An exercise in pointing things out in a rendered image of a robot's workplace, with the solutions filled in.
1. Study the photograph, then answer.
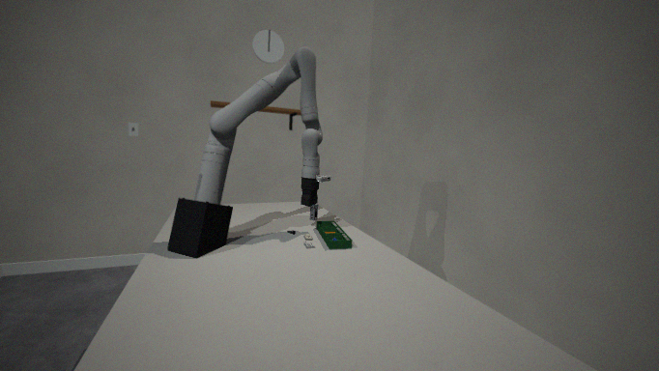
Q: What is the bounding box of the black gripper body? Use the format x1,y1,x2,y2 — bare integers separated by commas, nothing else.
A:
301,166,330,206

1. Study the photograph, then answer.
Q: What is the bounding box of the green rack of labelled bins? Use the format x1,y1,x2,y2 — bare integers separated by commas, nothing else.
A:
316,221,352,249

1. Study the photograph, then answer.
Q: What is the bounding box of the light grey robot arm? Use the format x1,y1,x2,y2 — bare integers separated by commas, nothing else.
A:
193,47,323,205

